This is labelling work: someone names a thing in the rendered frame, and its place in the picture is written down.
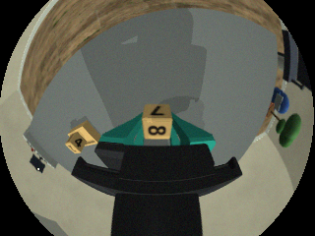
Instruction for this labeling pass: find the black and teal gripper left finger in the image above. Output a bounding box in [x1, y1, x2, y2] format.
[99, 112, 144, 146]

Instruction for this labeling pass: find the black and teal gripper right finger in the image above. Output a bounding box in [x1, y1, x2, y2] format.
[170, 112, 216, 151]

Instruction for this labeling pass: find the tan wooden number cube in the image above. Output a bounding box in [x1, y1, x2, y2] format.
[142, 104, 172, 139]
[65, 132, 87, 153]

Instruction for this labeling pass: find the tan wooden tray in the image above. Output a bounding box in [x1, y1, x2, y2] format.
[68, 120, 101, 146]

